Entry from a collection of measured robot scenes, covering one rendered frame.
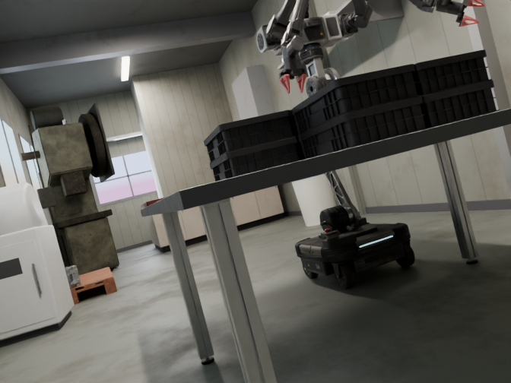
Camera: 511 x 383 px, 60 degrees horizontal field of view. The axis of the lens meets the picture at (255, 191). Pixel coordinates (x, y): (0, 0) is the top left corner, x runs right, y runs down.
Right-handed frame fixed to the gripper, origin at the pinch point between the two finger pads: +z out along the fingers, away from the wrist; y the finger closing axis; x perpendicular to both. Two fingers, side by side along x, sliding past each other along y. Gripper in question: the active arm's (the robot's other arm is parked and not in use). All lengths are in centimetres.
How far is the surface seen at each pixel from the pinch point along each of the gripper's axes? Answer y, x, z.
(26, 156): -161, 548, -104
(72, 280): -109, 306, 77
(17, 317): -145, 200, 92
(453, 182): 85, 6, 49
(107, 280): -78, 300, 82
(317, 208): 177, 319, 41
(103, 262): -73, 526, 66
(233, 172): -37, -9, 35
